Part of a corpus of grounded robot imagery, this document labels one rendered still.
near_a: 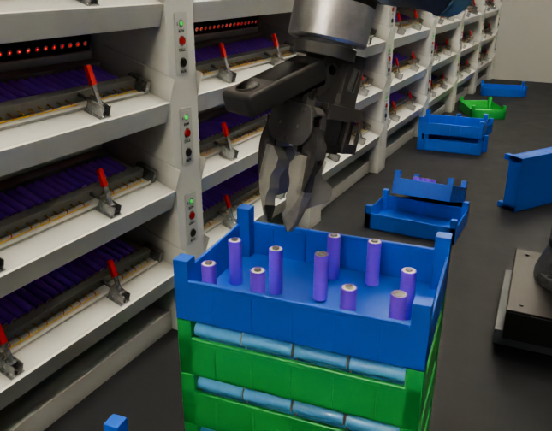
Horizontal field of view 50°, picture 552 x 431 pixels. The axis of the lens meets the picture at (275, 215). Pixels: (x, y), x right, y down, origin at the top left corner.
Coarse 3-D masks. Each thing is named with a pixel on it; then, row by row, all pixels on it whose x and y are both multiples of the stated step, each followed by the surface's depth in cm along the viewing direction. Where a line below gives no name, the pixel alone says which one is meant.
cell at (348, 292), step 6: (342, 288) 66; (348, 288) 66; (354, 288) 66; (342, 294) 66; (348, 294) 66; (354, 294) 66; (342, 300) 67; (348, 300) 66; (354, 300) 67; (342, 306) 67; (348, 306) 67; (354, 306) 67
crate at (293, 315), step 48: (288, 240) 86; (384, 240) 81; (192, 288) 71; (240, 288) 79; (288, 288) 79; (336, 288) 79; (384, 288) 79; (432, 288) 79; (288, 336) 68; (336, 336) 66; (384, 336) 63; (432, 336) 67
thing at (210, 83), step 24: (216, 24) 160; (240, 24) 171; (264, 24) 182; (216, 48) 157; (240, 48) 163; (264, 48) 168; (288, 48) 178; (216, 72) 146; (240, 72) 151; (216, 96) 137
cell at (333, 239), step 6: (330, 234) 80; (336, 234) 80; (330, 240) 79; (336, 240) 79; (330, 246) 80; (336, 246) 80; (330, 252) 80; (336, 252) 80; (330, 258) 80; (336, 258) 80; (330, 264) 81; (336, 264) 81; (330, 270) 81; (336, 270) 81; (330, 276) 81; (336, 276) 81
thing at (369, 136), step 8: (368, 120) 251; (368, 128) 250; (376, 128) 250; (352, 136) 240; (360, 136) 235; (368, 136) 246; (376, 136) 248; (352, 144) 233; (360, 144) 235; (368, 144) 239; (376, 144) 252; (360, 152) 235; (328, 160) 213; (336, 160) 213; (344, 160) 218; (352, 160) 228; (328, 168) 207; (336, 168) 214; (328, 176) 209
